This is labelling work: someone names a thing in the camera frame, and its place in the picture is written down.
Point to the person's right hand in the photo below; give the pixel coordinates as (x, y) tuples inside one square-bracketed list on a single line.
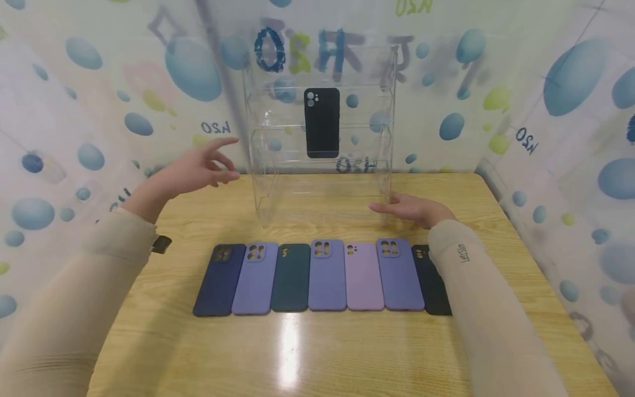
[(421, 211)]

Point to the person's left hand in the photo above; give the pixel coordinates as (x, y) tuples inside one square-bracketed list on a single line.
[(186, 173)]

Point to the person's right fingers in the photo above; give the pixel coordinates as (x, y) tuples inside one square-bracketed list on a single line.
[(389, 206)]

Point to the person's left fingers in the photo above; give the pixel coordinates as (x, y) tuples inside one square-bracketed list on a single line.
[(222, 145)]

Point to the person's right forearm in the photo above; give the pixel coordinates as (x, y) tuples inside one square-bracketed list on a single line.
[(488, 309)]

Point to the person's left forearm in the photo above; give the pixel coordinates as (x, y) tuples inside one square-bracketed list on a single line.
[(74, 298)]

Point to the clear acrylic display rack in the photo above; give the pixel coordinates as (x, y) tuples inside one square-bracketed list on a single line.
[(278, 187)]

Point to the row of phone cases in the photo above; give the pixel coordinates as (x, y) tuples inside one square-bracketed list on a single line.
[(327, 278)]

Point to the black phone case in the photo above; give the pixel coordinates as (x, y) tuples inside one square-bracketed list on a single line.
[(322, 127)]

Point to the black wrist band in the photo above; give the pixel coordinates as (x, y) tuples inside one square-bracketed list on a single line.
[(161, 244)]

